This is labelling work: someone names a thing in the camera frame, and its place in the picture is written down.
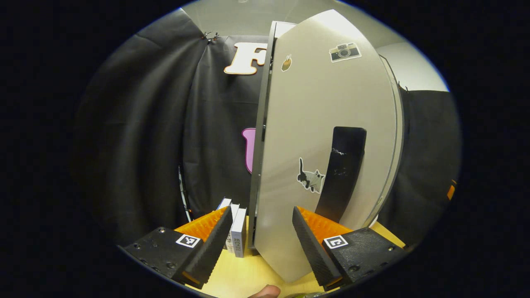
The white cabinet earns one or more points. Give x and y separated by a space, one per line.
258 145

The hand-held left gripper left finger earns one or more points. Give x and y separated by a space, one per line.
209 248

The black backdrop cloth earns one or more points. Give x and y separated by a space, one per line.
136 145

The white cabinet door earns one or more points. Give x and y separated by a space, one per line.
306 107

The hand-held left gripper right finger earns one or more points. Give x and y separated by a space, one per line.
314 252

